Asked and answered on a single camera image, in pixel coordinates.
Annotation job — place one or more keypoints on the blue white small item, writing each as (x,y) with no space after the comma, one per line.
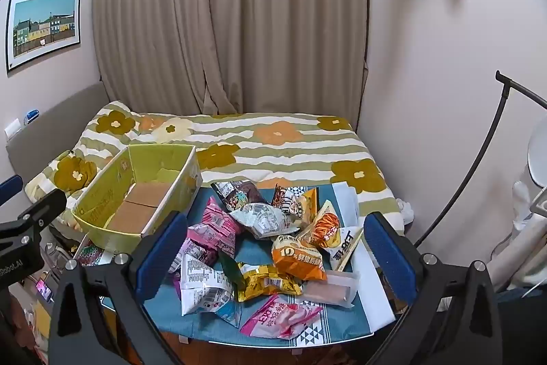
(30,116)

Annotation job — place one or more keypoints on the white round appliance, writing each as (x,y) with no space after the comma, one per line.
(537,153)

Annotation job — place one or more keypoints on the red green patterned paper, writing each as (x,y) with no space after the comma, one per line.
(89,256)

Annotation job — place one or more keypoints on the grey headboard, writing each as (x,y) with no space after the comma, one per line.
(55,121)

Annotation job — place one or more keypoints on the dark printed snack packet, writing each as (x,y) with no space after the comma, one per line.
(239,194)

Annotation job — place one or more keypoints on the orange striped chips packet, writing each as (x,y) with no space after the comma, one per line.
(324,228)

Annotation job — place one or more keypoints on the framed wall poster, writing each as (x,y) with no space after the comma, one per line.
(42,27)

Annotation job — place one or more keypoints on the brown white snack packet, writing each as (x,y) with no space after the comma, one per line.
(283,198)

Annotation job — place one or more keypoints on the white grey snack packet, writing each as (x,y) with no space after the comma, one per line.
(260,219)

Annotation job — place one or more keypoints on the white printed snack packet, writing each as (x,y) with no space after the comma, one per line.
(205,288)

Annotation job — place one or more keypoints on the smartphone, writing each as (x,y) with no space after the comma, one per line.
(44,289)

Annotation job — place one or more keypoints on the orange snack packet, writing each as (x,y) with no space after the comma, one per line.
(295,260)

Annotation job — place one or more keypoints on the black curved lamp stand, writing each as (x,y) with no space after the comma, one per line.
(491,130)

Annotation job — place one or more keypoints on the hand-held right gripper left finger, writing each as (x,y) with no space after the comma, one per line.
(159,258)

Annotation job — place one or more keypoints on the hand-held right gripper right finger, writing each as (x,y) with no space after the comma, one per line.
(386,258)

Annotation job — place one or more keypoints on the purple pink snack packet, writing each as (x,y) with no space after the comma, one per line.
(196,249)

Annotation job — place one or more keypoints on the green snack packet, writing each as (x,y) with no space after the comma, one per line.
(229,269)

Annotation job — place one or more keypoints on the white yellow snack packet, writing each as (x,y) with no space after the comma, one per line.
(346,247)

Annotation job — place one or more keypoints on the blue patterned tablecloth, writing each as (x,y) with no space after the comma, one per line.
(253,249)

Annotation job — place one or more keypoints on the green cardboard box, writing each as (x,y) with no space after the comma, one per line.
(111,177)

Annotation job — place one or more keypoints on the clear pack of pink bar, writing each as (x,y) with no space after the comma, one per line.
(329,290)

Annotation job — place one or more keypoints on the floral striped blanket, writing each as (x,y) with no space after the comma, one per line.
(277,151)

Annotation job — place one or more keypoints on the white table liner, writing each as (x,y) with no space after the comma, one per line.
(351,198)

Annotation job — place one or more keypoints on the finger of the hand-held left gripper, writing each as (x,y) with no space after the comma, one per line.
(10,186)
(45,206)

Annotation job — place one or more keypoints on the cream snack packet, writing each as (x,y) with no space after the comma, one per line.
(305,206)

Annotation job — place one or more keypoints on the pink white snack packet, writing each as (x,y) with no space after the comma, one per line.
(277,318)

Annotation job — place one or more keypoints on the white crumpled cloth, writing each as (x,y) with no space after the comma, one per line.
(404,210)

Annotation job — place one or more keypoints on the beige curtain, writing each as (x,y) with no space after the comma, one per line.
(213,6)

